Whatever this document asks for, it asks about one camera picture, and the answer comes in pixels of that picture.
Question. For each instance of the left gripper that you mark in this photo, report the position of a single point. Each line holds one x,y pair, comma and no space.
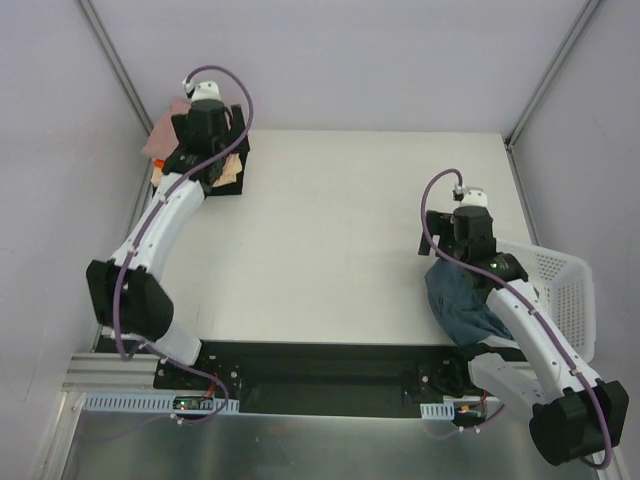
238,126

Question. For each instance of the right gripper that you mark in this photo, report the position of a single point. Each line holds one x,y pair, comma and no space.
437,226

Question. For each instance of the pink t shirt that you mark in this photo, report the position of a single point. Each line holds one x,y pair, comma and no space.
162,140

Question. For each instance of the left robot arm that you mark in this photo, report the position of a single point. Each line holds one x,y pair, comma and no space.
125,290

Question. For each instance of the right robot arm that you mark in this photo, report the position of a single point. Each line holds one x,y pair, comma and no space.
524,319

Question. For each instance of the black folded t shirt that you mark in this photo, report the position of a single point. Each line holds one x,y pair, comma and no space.
236,187

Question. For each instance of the cream folded t shirt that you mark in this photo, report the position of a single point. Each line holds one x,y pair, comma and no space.
232,167

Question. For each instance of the blue grey t shirt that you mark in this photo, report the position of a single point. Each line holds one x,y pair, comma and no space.
458,309

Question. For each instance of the white plastic laundry basket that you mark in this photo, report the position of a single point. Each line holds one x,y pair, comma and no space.
565,290

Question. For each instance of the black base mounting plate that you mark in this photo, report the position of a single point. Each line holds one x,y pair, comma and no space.
306,379

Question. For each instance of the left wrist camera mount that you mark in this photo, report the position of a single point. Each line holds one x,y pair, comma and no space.
206,90

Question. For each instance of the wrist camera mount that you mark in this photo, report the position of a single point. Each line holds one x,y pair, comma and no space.
470,196
206,90

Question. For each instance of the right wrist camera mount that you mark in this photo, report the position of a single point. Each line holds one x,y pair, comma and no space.
470,196

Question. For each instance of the right aluminium frame post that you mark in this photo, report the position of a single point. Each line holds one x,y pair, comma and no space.
569,43

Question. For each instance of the aluminium frame post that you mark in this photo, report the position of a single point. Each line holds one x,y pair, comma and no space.
569,43
105,44

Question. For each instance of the left aluminium frame post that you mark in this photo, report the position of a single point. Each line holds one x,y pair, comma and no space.
105,44

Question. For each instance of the right white cable duct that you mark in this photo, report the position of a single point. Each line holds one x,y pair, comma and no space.
444,411

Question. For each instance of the white cable duct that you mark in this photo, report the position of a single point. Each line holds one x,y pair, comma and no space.
444,411
158,404

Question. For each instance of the aluminium front rail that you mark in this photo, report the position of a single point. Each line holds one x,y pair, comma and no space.
106,372

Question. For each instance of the left white cable duct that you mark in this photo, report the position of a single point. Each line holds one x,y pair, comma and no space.
158,404

